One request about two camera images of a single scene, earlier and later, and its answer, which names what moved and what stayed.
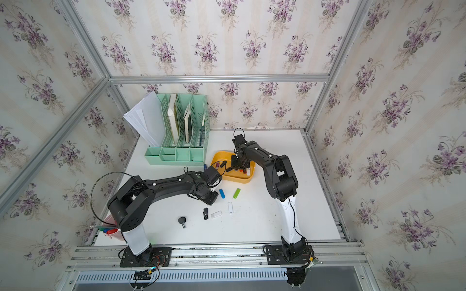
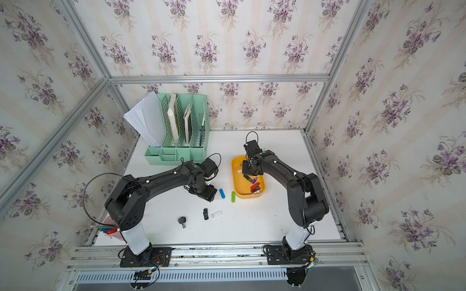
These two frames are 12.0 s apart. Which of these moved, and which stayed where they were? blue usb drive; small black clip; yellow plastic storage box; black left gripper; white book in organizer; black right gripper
Moved: black right gripper; yellow plastic storage box
Stayed: white book in organizer; blue usb drive; small black clip; black left gripper
